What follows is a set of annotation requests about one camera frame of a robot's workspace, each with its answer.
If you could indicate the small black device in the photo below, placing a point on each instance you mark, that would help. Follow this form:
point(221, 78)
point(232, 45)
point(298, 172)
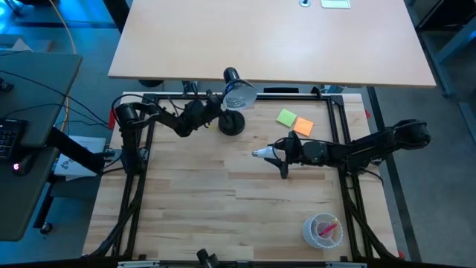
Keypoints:
point(4, 86)

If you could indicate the black desk foot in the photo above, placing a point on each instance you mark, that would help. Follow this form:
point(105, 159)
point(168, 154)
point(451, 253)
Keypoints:
point(45, 228)

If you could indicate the red clamp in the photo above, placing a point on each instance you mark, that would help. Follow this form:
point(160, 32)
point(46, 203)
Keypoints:
point(401, 255)
point(368, 113)
point(113, 119)

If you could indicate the green sticky note pad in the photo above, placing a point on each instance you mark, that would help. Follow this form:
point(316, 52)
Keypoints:
point(286, 117)

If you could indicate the grey desk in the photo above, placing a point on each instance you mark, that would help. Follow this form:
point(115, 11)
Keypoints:
point(22, 208)

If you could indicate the orange sticky note pad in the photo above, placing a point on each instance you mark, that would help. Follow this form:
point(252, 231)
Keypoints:
point(303, 126)

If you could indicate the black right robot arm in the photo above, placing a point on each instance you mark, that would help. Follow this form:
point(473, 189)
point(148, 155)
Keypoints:
point(372, 147)

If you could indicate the white lattice pen cup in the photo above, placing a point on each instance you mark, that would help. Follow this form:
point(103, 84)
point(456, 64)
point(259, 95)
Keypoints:
point(310, 238)

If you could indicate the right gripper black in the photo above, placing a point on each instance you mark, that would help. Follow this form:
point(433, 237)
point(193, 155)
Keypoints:
point(310, 152)

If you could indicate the black table-level camera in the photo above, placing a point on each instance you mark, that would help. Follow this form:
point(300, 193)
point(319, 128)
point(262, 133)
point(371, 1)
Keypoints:
point(207, 257)

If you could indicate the flat grey box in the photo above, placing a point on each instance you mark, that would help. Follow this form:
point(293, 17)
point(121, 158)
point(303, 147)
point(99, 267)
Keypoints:
point(22, 45)

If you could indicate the light wooden desk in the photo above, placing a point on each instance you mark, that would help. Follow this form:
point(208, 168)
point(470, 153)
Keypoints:
point(275, 41)

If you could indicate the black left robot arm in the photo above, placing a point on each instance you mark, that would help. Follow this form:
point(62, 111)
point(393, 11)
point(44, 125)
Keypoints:
point(163, 119)

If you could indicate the white lightbulb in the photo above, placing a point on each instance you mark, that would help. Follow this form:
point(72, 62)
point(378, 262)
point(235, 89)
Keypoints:
point(264, 152)

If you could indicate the black computer mouse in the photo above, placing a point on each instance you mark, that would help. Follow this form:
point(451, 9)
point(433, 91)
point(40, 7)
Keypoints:
point(24, 165)

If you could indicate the round grey desk grommet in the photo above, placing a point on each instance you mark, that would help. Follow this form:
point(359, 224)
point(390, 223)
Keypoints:
point(305, 3)

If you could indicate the white printed paper sheet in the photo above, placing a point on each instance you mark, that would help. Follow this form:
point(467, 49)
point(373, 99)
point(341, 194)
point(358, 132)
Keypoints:
point(85, 143)

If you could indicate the pink pen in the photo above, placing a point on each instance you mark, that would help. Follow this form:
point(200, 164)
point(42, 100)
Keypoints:
point(327, 229)

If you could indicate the white rectangular desk plate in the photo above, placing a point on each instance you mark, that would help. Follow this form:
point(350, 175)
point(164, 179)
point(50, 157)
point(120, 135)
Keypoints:
point(335, 3)

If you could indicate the black keyboard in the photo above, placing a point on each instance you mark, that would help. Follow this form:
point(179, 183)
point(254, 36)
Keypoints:
point(9, 137)

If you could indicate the black aluminium table frame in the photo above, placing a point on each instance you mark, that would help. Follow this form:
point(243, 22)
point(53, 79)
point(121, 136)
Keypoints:
point(297, 97)

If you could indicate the black desk lamp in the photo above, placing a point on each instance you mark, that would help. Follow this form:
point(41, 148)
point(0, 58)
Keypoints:
point(232, 124)

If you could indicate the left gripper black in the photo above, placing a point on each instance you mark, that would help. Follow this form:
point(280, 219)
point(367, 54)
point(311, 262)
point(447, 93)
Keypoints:
point(201, 111)

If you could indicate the black floor bar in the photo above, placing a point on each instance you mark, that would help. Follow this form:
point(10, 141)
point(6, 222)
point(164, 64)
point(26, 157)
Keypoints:
point(405, 219)

